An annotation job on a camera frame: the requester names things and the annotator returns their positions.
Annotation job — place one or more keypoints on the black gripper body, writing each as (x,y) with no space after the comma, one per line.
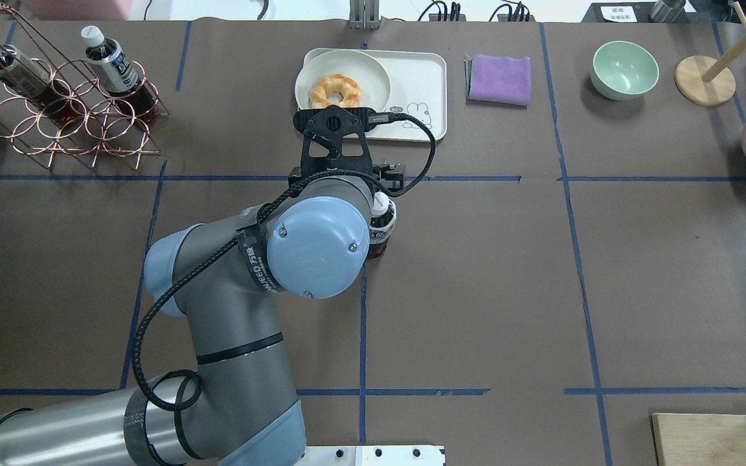
(391,176)

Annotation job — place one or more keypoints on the tea bottle white cap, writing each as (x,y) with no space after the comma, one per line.
(382,222)

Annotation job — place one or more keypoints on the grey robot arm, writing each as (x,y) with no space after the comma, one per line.
(240,405)

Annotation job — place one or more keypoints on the cream serving tray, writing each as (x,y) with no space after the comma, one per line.
(413,83)

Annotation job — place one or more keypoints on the front tea bottle in rack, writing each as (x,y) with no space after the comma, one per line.
(117,75)

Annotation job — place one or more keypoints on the tea bottle in rack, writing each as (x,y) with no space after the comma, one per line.
(117,75)
(30,80)

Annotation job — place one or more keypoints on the rear tea bottle in rack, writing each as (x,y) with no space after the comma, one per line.
(30,80)

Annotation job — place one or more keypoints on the glazed donut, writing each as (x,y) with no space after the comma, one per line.
(335,89)

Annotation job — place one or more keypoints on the cream round plate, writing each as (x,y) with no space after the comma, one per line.
(364,69)

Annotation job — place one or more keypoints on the purple folded cloth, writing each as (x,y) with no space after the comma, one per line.
(498,79)

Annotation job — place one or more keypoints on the green bowl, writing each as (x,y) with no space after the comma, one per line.
(623,70)

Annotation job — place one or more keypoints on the wooden mug tree stand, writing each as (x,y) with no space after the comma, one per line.
(707,81)

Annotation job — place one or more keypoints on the wooden cutting board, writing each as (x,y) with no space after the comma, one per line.
(699,439)

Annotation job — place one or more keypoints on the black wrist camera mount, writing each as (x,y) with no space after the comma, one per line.
(323,131)

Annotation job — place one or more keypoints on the aluminium frame post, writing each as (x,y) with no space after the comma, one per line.
(364,15)

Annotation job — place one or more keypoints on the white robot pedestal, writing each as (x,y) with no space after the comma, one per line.
(374,455)

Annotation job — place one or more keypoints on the copper wire bottle rack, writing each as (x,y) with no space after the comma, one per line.
(99,103)

